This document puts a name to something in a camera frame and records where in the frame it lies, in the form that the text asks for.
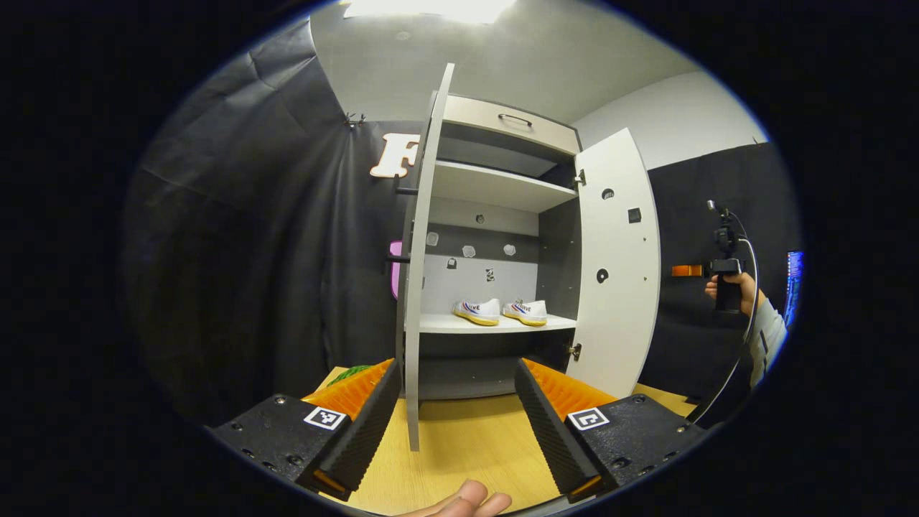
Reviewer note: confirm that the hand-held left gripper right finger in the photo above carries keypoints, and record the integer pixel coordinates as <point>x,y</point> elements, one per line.
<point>549,431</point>

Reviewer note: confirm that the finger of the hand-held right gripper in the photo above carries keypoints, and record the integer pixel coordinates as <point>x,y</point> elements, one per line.
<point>687,271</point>

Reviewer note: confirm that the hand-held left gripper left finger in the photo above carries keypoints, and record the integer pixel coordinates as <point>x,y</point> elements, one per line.
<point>370,431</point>

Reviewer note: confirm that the white shoe cabinet door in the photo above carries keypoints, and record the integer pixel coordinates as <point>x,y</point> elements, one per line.
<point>617,323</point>
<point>415,323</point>

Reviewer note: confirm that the white striped shoe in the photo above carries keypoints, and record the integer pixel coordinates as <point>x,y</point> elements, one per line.
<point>477,312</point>
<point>525,312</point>

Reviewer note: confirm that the white shoe cabinet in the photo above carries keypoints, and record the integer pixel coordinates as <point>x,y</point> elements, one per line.
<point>502,187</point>

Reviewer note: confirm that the white cabinet drawer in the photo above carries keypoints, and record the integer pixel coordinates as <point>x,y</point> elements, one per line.
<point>488,118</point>

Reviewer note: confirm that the green pink watermelon toy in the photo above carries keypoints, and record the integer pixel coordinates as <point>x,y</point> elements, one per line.
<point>352,373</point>

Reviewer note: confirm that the computer screen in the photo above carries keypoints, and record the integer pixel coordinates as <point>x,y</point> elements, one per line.
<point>794,287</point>

